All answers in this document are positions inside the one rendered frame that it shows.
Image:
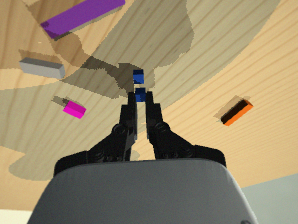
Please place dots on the orange rod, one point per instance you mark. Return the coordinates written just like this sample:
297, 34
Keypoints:
239, 110

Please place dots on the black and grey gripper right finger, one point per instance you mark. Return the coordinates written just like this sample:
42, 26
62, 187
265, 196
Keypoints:
169, 145

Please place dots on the grey rectangular rod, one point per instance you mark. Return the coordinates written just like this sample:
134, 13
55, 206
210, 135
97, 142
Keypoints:
42, 68

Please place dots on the magenta rectangular block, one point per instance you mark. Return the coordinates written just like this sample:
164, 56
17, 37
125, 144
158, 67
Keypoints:
74, 109

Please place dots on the purple rod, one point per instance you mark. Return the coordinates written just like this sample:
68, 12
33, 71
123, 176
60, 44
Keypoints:
78, 15

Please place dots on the small blue block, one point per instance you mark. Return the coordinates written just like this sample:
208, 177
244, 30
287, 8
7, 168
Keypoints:
138, 76
140, 94

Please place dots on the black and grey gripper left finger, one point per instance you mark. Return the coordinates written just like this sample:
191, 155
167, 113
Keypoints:
113, 148

